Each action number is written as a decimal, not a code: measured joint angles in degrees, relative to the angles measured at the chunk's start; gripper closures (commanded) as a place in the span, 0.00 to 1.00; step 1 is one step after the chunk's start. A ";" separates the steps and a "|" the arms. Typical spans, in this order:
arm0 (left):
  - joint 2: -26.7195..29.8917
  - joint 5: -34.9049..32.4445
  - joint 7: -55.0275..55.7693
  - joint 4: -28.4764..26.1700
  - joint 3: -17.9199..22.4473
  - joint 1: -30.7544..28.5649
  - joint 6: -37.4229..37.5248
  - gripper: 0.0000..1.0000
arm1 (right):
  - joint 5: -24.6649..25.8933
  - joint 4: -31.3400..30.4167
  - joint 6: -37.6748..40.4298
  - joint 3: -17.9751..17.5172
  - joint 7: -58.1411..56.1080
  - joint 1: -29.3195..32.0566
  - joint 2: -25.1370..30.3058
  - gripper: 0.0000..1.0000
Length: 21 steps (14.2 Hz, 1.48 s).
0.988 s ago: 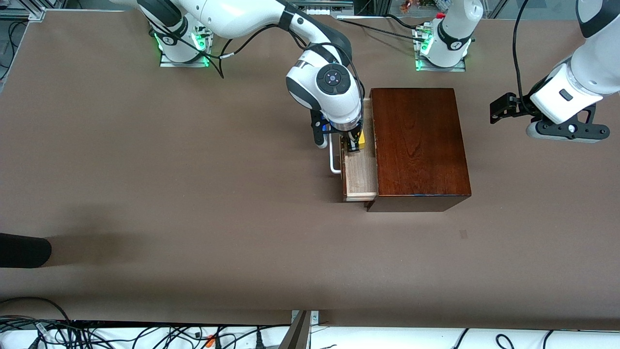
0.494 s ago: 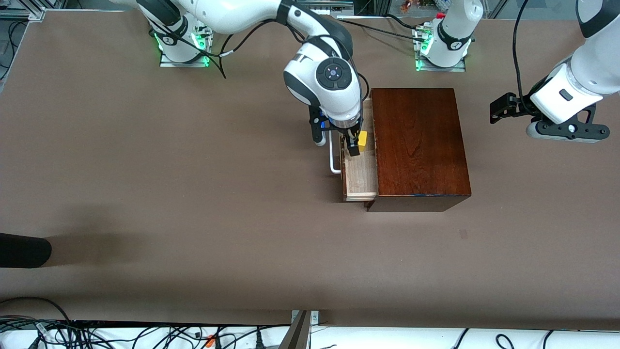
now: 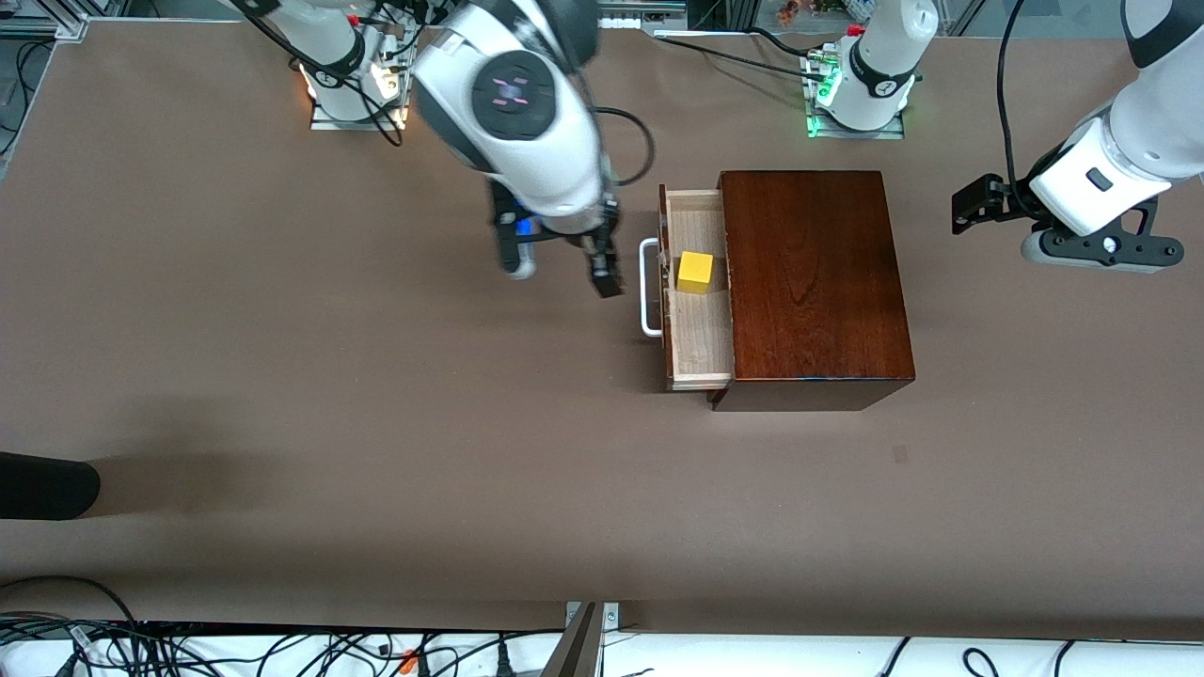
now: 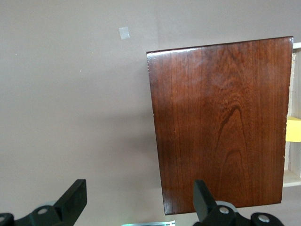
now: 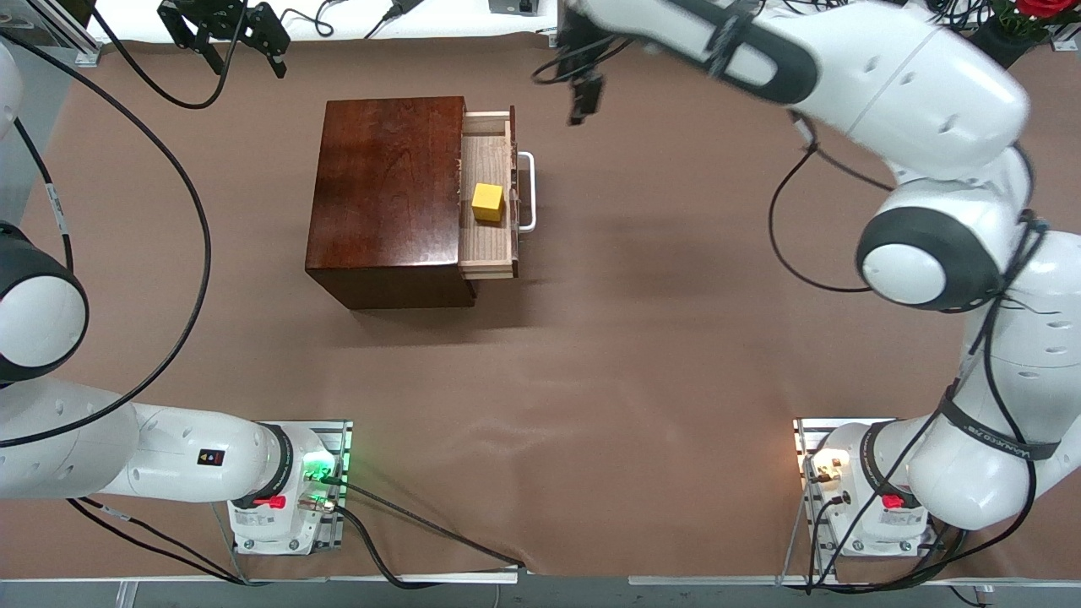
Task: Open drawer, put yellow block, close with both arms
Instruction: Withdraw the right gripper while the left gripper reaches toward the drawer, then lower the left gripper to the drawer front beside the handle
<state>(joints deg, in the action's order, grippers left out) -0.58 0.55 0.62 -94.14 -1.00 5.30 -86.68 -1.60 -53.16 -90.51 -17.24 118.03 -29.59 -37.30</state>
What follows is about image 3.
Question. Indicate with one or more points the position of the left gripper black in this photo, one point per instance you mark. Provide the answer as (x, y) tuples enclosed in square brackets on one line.
[(999, 200)]

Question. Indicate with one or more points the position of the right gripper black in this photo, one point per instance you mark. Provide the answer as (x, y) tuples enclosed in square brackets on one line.
[(599, 256)]

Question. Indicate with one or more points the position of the yellow cube block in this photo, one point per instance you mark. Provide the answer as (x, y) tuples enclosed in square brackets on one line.
[(696, 273)]

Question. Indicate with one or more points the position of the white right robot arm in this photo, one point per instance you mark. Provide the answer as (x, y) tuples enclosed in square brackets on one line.
[(527, 122)]

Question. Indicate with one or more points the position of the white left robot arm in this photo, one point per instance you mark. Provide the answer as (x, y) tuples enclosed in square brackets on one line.
[(1157, 122)]

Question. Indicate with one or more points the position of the dark brown wooden cabinet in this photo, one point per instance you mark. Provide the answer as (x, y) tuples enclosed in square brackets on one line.
[(814, 282)]

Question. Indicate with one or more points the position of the grey power strip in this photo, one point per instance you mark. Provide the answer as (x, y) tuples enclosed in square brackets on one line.
[(640, 14)]

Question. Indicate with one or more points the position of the black rounded cylinder object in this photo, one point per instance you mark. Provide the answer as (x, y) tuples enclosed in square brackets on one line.
[(47, 486)]

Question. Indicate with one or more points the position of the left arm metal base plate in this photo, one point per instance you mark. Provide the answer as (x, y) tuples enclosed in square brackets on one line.
[(894, 132)]

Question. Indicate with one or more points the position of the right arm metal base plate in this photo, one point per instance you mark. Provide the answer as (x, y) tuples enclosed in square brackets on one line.
[(324, 124)]

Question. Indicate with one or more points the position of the metal clamp bracket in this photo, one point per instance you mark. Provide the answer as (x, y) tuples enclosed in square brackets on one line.
[(591, 639)]

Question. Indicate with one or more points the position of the aluminium frame rail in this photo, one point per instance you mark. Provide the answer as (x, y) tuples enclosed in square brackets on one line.
[(47, 28)]

